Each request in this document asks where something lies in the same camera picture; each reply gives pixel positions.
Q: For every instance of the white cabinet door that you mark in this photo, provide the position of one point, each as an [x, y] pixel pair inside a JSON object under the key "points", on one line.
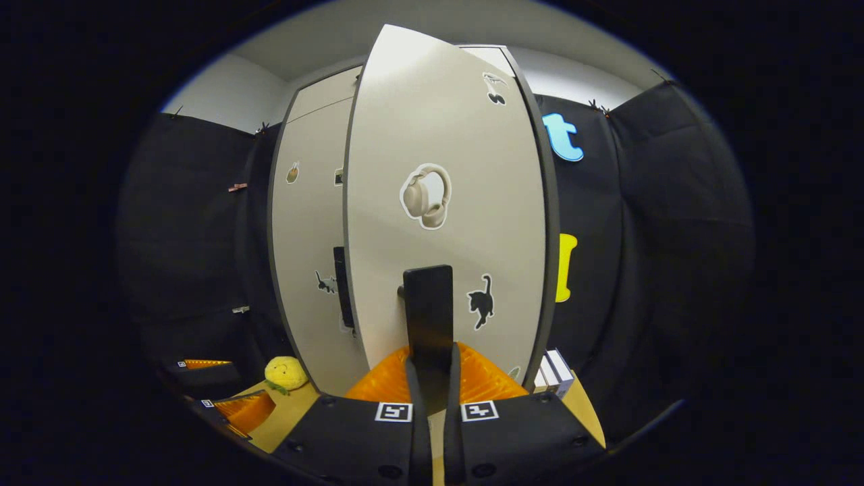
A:
{"points": [[439, 121], [307, 236]]}

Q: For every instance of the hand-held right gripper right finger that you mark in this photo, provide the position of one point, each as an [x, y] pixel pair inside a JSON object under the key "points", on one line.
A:
{"points": [[452, 439]]}

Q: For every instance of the yellow plush toy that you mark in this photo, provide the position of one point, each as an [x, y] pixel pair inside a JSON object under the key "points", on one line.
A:
{"points": [[287, 372]]}

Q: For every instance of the white box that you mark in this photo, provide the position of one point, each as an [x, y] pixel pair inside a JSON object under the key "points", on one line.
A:
{"points": [[543, 378], [560, 368]]}

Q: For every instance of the black backdrop cloth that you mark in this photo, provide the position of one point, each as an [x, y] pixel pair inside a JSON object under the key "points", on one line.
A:
{"points": [[675, 236]]}

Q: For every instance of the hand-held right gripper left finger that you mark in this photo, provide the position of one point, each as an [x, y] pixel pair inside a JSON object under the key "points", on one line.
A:
{"points": [[417, 432]]}

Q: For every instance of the white double-door shoe cabinet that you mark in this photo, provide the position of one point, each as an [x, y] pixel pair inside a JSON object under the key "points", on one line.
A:
{"points": [[324, 94]]}

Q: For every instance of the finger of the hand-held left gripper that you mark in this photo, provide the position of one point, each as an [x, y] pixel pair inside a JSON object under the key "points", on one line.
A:
{"points": [[246, 410], [209, 374]]}

